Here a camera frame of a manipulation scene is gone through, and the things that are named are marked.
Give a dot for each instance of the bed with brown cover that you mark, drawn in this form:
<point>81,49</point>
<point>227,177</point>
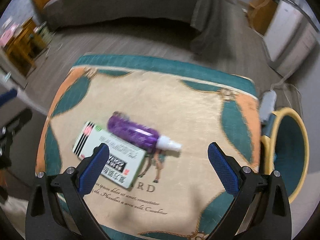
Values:
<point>207,17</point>

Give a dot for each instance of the wooden tv cabinet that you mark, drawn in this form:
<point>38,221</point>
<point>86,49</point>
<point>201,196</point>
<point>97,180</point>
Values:
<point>260,14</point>

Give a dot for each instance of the wooden bedside table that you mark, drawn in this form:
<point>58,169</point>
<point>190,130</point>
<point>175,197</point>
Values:
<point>17,43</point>

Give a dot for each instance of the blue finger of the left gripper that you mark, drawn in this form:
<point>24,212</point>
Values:
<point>7,96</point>

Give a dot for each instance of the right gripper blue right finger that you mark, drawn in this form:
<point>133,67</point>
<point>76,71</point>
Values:
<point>226,168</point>

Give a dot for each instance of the small green white bin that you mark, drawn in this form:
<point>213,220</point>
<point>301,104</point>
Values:
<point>44,33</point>

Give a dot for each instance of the white green medicine box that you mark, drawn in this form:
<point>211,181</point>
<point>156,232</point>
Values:
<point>124,160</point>

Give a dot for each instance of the white power strip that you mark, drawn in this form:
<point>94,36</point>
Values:
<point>267,105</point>

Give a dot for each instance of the yellow teal trash bin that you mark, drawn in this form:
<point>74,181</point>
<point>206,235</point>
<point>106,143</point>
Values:
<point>285,148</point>

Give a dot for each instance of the purple spray bottle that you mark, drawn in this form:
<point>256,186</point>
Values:
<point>139,135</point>

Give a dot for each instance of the white air purifier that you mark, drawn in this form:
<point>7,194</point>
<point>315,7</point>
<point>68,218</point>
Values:
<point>289,39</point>

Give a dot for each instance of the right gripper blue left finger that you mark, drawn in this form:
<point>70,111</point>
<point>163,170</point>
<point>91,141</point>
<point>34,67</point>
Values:
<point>90,169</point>

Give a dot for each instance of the teal orange beige rug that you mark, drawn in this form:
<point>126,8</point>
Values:
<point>176,195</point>

